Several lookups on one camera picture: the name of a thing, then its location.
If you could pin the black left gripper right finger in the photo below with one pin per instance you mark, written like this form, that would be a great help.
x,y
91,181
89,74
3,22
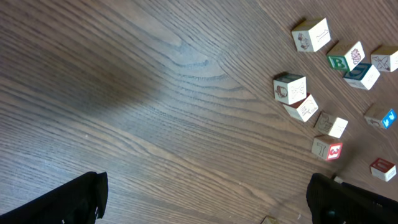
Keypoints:
x,y
331,202

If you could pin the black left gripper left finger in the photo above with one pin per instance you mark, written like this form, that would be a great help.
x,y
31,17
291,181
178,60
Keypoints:
x,y
81,200

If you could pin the red three wooden block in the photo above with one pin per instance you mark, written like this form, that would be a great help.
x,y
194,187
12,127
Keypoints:
x,y
327,147

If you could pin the blue X wooden block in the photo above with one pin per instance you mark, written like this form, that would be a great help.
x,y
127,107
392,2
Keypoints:
x,y
383,169

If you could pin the green letter wooden block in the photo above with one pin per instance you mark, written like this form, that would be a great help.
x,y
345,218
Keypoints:
x,y
269,220

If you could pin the wooden block numeral one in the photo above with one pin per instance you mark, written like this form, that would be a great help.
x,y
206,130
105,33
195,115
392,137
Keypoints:
x,y
331,125

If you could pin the green sided wooden block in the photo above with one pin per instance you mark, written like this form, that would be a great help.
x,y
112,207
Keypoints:
x,y
302,110

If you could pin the blue top wooden block middle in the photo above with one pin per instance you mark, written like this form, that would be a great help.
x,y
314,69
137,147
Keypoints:
x,y
380,116

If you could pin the X marked wooden block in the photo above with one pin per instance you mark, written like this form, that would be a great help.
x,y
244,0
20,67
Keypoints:
x,y
290,88

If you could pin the wooden block top centre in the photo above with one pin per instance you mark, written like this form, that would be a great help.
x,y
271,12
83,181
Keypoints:
x,y
363,76

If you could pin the green B wooden block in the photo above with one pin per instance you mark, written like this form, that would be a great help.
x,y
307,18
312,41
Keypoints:
x,y
345,56

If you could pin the plain wooden block red side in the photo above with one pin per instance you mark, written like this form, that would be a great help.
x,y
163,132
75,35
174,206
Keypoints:
x,y
385,58

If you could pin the blue sided wooden block left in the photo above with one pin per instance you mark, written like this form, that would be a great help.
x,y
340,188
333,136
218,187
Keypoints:
x,y
311,35

